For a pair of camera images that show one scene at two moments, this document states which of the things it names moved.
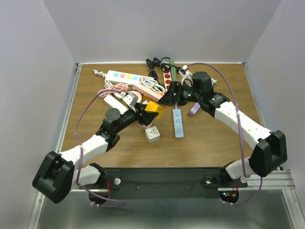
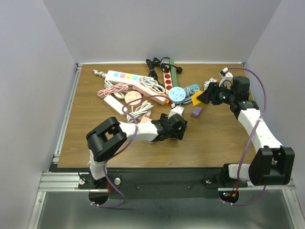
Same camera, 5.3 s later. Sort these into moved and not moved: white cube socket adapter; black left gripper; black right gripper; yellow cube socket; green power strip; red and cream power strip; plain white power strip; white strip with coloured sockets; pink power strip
Moved: white cube socket adapter; black right gripper; yellow cube socket; black left gripper
Not moved: red and cream power strip; white strip with coloured sockets; pink power strip; plain white power strip; green power strip
